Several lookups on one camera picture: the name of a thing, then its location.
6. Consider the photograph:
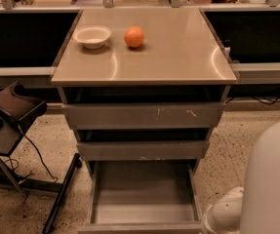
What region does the black device on stand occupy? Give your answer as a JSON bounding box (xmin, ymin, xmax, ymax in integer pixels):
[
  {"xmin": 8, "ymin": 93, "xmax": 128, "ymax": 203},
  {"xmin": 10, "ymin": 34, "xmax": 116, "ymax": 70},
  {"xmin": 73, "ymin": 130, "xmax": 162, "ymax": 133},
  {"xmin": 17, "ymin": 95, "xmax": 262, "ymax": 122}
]
[{"xmin": 0, "ymin": 82, "xmax": 47, "ymax": 126}]

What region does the grey drawer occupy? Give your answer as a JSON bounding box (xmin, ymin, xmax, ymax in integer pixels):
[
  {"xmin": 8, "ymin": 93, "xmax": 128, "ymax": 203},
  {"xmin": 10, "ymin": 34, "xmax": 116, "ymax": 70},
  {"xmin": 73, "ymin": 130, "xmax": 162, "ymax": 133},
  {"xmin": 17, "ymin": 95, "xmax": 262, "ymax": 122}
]
[
  {"xmin": 77, "ymin": 161, "xmax": 203, "ymax": 234},
  {"xmin": 61, "ymin": 87, "xmax": 226, "ymax": 131},
  {"xmin": 77, "ymin": 128, "xmax": 209, "ymax": 161}
]

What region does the orange fruit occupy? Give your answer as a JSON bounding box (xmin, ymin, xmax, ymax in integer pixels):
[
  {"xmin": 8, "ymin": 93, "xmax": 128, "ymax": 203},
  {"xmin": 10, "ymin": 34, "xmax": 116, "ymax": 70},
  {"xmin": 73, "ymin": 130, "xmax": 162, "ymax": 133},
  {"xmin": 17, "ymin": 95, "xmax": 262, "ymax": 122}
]
[{"xmin": 124, "ymin": 26, "xmax": 144, "ymax": 48}]

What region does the grey top drawer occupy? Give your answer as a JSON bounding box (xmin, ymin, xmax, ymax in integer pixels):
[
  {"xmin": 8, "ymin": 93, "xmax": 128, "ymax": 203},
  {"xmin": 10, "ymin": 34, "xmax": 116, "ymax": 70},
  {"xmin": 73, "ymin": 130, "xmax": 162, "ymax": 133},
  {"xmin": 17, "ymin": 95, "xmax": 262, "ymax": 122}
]
[{"xmin": 61, "ymin": 87, "xmax": 226, "ymax": 131}]

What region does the grey middle drawer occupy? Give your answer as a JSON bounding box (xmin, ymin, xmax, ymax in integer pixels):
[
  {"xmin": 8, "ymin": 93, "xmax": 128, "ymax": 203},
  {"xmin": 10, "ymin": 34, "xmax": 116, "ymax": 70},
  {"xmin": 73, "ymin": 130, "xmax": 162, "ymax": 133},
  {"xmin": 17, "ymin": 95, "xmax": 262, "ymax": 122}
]
[{"xmin": 77, "ymin": 128, "xmax": 209, "ymax": 161}]

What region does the white bowl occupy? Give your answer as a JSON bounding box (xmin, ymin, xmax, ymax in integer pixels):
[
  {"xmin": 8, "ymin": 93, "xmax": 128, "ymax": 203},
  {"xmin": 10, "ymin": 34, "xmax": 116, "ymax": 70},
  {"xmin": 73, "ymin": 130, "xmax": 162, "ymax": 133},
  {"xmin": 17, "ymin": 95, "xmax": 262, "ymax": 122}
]
[{"xmin": 73, "ymin": 26, "xmax": 111, "ymax": 50}]

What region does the grey metal drawer cabinet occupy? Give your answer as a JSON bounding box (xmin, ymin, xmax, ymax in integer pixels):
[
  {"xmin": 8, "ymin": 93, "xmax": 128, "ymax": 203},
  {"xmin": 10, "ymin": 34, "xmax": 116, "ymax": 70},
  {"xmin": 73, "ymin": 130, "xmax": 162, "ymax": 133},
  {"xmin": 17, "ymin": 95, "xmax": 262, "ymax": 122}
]
[{"xmin": 50, "ymin": 7, "xmax": 239, "ymax": 177}]

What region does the black cable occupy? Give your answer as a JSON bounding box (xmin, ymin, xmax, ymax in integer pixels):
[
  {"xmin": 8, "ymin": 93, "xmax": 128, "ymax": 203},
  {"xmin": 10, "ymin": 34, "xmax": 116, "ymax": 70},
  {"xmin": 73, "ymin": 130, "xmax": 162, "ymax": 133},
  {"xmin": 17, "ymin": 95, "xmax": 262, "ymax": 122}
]
[{"xmin": 16, "ymin": 124, "xmax": 60, "ymax": 183}]

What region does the grey metal side stand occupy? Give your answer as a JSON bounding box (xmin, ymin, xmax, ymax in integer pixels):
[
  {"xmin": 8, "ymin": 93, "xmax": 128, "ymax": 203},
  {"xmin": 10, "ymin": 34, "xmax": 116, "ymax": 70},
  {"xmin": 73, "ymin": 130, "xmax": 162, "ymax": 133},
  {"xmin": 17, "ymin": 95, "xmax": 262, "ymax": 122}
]
[{"xmin": 0, "ymin": 123, "xmax": 60, "ymax": 195}]

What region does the black floor bar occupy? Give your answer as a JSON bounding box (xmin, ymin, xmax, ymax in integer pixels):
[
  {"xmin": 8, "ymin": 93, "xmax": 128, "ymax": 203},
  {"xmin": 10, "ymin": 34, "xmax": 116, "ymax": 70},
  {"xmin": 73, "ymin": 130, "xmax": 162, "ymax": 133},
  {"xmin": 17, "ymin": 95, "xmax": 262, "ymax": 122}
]
[{"xmin": 42, "ymin": 153, "xmax": 81, "ymax": 234}]

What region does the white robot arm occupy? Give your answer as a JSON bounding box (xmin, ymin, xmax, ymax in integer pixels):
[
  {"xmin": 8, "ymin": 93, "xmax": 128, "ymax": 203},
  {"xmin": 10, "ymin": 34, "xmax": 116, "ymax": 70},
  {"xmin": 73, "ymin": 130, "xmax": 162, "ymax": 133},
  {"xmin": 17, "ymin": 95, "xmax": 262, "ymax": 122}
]
[{"xmin": 202, "ymin": 122, "xmax": 280, "ymax": 234}]

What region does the grey bottom drawer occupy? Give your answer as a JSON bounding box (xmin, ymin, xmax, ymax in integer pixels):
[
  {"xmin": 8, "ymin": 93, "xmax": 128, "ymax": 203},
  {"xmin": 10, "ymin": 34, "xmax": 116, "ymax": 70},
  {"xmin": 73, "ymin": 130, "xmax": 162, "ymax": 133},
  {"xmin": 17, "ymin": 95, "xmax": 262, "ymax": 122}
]
[{"xmin": 77, "ymin": 161, "xmax": 203, "ymax": 234}]

